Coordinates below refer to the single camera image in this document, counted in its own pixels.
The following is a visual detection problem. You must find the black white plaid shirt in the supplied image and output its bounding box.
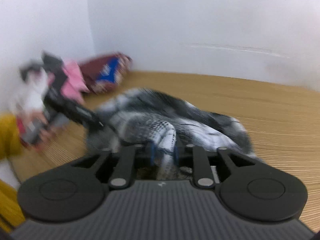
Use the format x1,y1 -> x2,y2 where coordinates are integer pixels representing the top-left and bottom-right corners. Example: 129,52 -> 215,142
86,88 -> 258,180

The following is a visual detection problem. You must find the maroon blue printed garment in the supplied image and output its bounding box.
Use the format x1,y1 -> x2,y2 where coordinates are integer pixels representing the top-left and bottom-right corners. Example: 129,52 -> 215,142
79,53 -> 132,94

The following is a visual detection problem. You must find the grey sweatshirt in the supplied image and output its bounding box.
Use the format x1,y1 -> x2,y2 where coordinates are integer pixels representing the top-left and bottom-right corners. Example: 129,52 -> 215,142
19,51 -> 63,82

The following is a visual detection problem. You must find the white garment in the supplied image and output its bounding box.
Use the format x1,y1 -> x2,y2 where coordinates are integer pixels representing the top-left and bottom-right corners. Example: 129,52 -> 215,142
8,68 -> 48,114

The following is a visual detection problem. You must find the person left hand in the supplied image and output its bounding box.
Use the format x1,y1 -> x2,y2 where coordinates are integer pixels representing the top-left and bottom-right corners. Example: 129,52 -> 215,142
15,111 -> 65,152

